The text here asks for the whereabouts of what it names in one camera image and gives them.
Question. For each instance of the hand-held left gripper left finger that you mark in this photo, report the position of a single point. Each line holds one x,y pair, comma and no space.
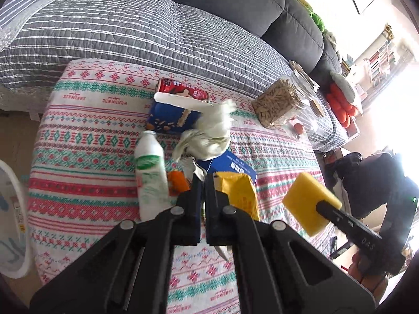
193,202

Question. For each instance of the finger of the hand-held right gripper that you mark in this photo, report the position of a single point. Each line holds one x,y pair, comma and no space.
334,214

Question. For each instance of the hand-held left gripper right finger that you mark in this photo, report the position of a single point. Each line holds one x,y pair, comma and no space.
214,202

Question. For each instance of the yellow snack packet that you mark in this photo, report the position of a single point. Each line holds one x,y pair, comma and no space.
239,193

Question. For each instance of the orange snack packet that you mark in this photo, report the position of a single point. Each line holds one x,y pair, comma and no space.
176,181

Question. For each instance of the yellow sponge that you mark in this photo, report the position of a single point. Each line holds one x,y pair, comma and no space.
306,199

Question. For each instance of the white torn wrapper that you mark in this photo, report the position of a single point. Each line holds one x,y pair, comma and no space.
190,166

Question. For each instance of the blue packet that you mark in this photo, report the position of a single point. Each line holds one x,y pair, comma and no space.
232,166

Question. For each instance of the white plastic bottle green label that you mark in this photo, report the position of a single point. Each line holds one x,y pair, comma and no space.
149,170

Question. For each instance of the white tissue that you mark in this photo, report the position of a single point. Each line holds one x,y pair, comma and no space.
209,130

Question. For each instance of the blue snack box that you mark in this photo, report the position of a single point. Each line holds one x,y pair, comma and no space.
170,116

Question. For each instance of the red printed snack package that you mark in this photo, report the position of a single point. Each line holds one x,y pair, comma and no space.
180,88

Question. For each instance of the person's right hand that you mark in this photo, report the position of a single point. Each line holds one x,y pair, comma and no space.
358,268

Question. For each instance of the small red object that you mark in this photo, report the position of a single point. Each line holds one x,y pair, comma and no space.
298,127

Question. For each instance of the clear glass jar wooden lid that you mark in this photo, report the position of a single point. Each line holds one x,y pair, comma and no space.
314,121

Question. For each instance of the orange plush cushion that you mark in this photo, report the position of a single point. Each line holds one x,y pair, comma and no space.
343,111

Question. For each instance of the glass jar of wooden sticks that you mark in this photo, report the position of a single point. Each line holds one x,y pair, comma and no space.
278,103

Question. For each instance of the red green patterned blanket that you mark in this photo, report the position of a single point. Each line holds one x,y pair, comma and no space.
81,137

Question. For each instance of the bookshelf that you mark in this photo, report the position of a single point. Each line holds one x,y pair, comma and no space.
381,62

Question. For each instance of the grey striped quilt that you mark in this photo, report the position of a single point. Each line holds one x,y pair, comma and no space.
131,32

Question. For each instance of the dark grey sofa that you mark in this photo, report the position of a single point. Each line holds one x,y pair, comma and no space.
229,0

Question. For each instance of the green plush toy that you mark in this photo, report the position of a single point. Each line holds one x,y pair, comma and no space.
307,9

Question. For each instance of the grey white striped pillow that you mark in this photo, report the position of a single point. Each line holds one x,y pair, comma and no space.
26,0

